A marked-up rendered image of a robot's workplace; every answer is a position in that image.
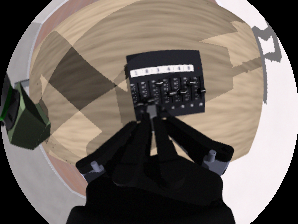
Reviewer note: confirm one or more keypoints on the black lighting desk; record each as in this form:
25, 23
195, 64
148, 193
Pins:
177, 70

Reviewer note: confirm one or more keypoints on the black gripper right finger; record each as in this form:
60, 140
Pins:
204, 151

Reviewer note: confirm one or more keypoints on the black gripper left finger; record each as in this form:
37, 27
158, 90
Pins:
126, 173

